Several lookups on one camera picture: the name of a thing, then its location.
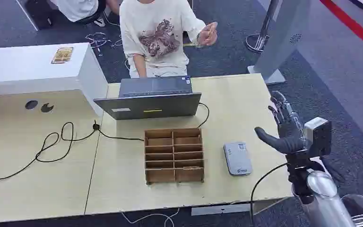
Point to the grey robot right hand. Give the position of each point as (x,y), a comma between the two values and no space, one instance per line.
(286,144)

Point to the person's left hand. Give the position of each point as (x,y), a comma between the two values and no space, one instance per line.
(207,37)

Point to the wooden compartment card box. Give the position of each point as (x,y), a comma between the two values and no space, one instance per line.
(174,155)

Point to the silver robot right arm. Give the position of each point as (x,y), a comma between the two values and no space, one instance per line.
(324,197)

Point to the person seated at desk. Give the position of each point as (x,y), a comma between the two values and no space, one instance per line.
(156,37)

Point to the grey card reader device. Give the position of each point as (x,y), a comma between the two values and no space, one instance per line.
(237,158)

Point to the grey standing sign panel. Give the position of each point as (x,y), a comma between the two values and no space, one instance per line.
(283,34)

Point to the grey open laptop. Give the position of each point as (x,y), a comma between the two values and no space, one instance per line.
(151,105)

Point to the chrome round base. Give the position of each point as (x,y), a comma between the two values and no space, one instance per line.
(361,210)

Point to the person in background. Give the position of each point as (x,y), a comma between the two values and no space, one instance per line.
(76,9)

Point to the yellow printed card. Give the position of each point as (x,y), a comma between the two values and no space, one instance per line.
(62,55)

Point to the black bag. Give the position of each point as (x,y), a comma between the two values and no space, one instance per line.
(40,14)

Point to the white cabinet block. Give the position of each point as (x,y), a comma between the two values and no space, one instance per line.
(31,67)

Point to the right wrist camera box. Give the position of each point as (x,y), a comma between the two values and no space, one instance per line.
(319,136)

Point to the chrome stanchion post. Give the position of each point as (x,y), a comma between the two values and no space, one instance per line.
(261,39)

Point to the grey metal desk bracket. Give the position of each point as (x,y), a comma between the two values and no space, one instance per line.
(219,209)

